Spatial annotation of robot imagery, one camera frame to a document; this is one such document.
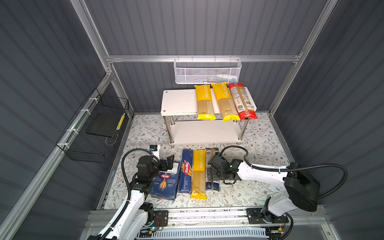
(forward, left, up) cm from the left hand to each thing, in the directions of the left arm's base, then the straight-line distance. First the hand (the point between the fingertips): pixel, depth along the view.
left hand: (166, 155), depth 83 cm
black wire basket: (+4, +35, +16) cm, 39 cm away
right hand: (-9, -28, -10) cm, 31 cm away
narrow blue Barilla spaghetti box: (-9, -11, -9) cm, 17 cm away
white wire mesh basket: (+73, -30, +10) cm, 80 cm away
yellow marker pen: (+13, +23, +15) cm, 30 cm away
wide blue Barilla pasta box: (-14, 0, -6) cm, 15 cm away
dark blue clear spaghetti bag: (-13, -25, -9) cm, 30 cm away
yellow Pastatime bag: (-9, -18, -9) cm, 22 cm away
